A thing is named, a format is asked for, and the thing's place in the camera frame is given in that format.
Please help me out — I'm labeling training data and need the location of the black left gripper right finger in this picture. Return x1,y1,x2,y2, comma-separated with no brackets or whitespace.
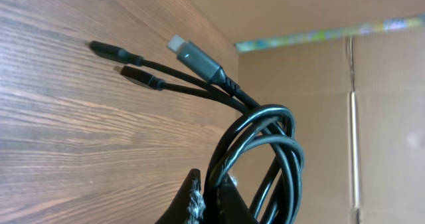
215,174,258,224

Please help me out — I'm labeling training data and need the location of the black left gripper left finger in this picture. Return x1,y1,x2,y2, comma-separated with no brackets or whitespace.
155,169,206,224

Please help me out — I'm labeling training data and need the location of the thick black usb cable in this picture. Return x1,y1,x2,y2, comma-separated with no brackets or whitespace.
88,40,305,224

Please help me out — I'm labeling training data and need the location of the black cable with grey plug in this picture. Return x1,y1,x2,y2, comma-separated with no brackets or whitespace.
167,34,266,112

